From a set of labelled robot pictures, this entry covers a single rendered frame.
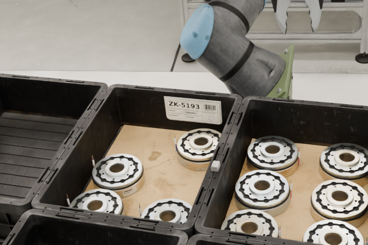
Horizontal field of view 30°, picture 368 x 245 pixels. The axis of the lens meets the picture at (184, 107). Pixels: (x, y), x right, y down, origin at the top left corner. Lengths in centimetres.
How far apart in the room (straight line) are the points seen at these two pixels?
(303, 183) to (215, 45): 39
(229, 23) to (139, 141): 34
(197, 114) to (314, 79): 52
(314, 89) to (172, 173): 59
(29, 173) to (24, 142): 11
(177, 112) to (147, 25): 227
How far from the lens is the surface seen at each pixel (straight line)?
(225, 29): 156
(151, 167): 142
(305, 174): 138
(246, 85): 158
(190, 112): 147
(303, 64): 328
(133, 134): 152
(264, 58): 159
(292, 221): 128
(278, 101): 141
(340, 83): 188
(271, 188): 129
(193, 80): 191
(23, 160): 152
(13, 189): 145
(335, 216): 125
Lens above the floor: 173
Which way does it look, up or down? 35 degrees down
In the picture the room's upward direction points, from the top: 6 degrees counter-clockwise
